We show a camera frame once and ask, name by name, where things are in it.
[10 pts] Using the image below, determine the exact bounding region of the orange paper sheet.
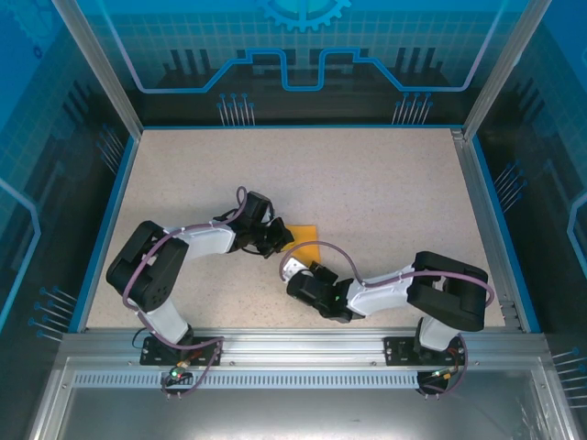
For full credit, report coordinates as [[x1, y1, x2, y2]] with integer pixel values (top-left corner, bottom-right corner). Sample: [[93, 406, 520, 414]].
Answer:
[[282, 224, 322, 267]]

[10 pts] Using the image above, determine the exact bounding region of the aluminium mounting beam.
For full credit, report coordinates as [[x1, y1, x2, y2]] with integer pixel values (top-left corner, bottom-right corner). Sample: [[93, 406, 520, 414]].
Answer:
[[59, 327, 547, 368]]

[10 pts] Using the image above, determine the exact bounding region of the grey metal tray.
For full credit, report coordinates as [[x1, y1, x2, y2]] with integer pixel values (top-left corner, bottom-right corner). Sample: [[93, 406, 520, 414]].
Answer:
[[27, 357, 574, 440]]

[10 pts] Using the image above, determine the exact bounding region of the blue table edge strip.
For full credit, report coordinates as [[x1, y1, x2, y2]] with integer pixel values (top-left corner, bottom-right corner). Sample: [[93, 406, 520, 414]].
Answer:
[[75, 135, 141, 334], [471, 137, 542, 334]]

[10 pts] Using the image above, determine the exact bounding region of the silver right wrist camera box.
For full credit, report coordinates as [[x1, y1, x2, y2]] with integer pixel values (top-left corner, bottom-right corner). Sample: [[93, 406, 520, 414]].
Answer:
[[280, 256, 305, 281]]

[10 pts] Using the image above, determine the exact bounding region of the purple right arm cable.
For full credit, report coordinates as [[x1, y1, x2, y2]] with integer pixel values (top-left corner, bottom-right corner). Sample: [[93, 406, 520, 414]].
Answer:
[[279, 240, 495, 398]]

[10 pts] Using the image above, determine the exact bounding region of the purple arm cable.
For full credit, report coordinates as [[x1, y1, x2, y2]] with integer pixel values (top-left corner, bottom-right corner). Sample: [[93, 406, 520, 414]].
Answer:
[[123, 185, 251, 400], [279, 240, 495, 398]]

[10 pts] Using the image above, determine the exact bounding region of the slotted grey cable duct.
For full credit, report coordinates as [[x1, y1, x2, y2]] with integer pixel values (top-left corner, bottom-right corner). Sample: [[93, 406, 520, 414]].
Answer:
[[72, 371, 421, 391]]

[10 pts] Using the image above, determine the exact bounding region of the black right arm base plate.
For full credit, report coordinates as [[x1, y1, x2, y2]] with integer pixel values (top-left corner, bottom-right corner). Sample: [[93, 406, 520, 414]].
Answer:
[[383, 334, 464, 368]]

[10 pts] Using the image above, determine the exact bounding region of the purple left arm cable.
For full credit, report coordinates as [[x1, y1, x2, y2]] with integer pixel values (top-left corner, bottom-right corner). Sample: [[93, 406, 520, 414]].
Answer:
[[123, 185, 251, 400]]

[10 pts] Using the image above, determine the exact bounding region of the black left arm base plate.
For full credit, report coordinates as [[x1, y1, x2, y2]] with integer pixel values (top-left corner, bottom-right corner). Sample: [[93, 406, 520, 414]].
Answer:
[[139, 335, 224, 368]]

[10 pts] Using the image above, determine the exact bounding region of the thin black wire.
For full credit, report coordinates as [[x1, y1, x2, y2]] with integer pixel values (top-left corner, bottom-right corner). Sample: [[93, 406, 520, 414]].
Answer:
[[131, 325, 155, 352]]

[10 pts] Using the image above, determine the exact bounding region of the aluminium side rail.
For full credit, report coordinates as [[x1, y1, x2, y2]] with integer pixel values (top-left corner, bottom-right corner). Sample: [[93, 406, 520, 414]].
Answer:
[[451, 127, 524, 331]]

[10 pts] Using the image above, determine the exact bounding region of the aluminium frame post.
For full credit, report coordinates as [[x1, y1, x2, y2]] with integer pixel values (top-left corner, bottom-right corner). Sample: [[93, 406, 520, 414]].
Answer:
[[462, 0, 554, 141], [50, 0, 144, 138]]

